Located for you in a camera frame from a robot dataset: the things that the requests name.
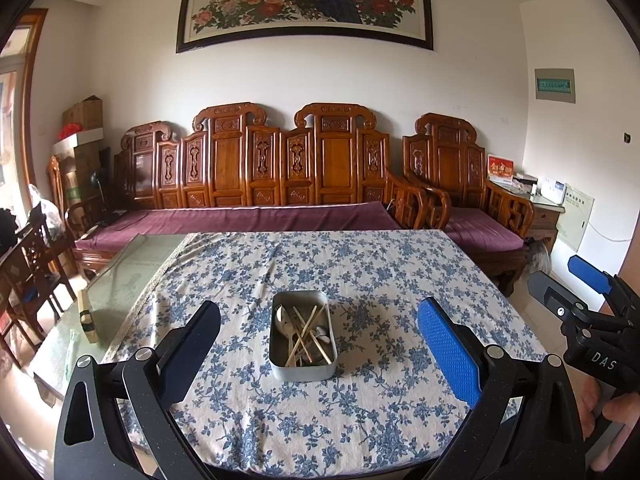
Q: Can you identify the carved wooden armchair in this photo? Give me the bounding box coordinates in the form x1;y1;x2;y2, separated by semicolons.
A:
402;112;535;296

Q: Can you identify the white wall cable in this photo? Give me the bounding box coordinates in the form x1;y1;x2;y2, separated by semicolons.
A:
592;220;633;241

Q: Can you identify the person's right hand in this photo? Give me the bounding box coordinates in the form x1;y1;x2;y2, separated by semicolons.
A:
580;375;640;472

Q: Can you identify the dark wooden chair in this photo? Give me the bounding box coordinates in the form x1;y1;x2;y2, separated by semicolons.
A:
0;205;81;356

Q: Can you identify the white desk device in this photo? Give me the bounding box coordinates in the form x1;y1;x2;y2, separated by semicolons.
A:
540;176;566;204

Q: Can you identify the metal tray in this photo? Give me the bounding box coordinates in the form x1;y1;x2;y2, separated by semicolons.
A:
270;290;337;383

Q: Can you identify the brown wooden chopstick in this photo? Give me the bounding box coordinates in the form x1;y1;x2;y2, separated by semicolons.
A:
299;309;322;357

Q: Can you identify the wooden side table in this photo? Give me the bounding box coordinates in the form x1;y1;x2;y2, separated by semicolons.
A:
530;192;566;251

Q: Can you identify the small box with black band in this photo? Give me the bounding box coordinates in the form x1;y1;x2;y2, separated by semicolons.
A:
77;287;101;345

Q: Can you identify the red gift box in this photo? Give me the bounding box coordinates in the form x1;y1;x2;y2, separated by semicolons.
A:
487;154;515;183

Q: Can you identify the grey fuzzy object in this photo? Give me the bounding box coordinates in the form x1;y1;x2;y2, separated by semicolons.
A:
525;240;551;276

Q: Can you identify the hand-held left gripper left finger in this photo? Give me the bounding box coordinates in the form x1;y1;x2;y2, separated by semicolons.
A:
52;301;223;480

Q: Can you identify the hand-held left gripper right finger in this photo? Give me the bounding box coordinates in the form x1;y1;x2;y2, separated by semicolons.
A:
412;297;587;480

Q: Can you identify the carved wooden sofa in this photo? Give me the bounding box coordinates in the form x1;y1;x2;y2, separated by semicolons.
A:
65;101;426;281

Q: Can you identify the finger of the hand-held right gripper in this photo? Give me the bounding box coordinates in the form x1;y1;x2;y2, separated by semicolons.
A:
527;270;590;320
568;254;640;307

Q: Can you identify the blue floral tablecloth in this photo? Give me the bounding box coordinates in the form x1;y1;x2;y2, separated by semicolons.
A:
102;230;548;478

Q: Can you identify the wall electrical panel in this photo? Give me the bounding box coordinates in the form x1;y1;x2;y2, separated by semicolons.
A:
534;67;576;105

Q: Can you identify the wooden door frame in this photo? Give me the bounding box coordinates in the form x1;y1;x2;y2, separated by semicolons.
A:
20;8;49;191

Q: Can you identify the long purple seat cushion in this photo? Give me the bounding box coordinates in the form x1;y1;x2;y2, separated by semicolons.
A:
75;201;403;261

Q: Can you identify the stack of cartons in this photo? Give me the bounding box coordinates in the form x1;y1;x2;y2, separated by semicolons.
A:
65;145;111;206

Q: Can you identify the light wooden chopstick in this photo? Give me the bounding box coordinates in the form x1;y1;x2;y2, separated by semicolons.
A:
291;306;335;364
286;304;329;367
294;307;317;362

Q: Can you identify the white board with print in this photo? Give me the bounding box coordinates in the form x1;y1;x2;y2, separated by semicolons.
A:
557;187;596;252

